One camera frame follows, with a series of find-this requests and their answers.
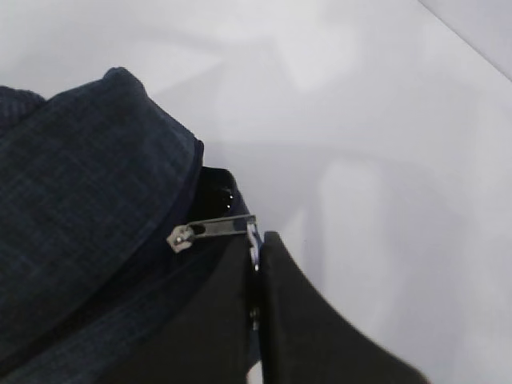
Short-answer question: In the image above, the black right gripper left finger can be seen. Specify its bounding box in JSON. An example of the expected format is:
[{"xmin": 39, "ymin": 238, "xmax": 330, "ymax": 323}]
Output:
[{"xmin": 99, "ymin": 236, "xmax": 250, "ymax": 384}]

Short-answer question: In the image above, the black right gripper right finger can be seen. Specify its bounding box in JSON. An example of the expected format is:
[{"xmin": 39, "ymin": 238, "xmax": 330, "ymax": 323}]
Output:
[{"xmin": 259, "ymin": 232, "xmax": 428, "ymax": 383}]

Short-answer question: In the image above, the dark blue lunch bag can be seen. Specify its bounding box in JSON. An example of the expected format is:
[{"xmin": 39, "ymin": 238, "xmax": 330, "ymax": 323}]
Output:
[{"xmin": 1, "ymin": 68, "xmax": 247, "ymax": 383}]

